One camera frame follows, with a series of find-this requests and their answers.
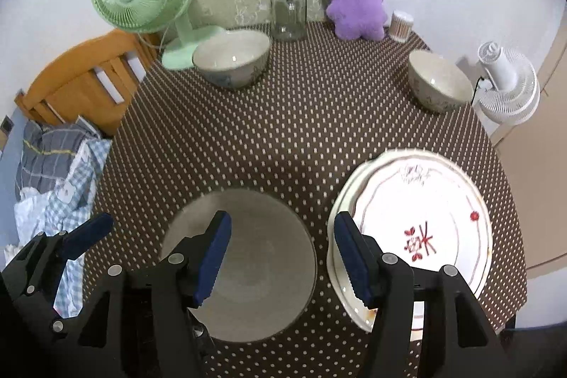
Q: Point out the white plate with red pattern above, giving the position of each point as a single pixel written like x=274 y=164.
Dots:
x=421 y=201

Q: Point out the glass jar with brown lid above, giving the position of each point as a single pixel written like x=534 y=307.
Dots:
x=287 y=15

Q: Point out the brown polka dot tablecloth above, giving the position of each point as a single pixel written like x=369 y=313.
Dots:
x=288 y=130

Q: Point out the wall outlet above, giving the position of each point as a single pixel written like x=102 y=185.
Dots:
x=5 y=124

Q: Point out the wooden chair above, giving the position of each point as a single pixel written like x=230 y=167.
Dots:
x=71 y=81

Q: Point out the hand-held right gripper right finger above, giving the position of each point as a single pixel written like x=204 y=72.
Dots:
x=354 y=263

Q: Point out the blue checked cloth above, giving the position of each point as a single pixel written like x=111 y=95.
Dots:
x=84 y=178

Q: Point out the large yellow floral plate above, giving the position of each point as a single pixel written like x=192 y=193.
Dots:
x=354 y=311

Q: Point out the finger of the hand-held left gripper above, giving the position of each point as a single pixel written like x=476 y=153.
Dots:
x=48 y=307
x=88 y=229

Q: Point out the grey plaid cloth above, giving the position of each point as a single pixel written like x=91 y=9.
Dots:
x=48 y=156

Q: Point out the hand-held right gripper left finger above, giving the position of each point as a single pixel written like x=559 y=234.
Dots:
x=212 y=267

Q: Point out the grey-green ceramic bowl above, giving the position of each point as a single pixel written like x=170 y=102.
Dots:
x=436 y=85
x=230 y=68
x=265 y=271

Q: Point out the white fan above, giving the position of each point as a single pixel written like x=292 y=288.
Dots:
x=509 y=94

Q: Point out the cotton swab container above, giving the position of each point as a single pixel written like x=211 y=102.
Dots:
x=401 y=28

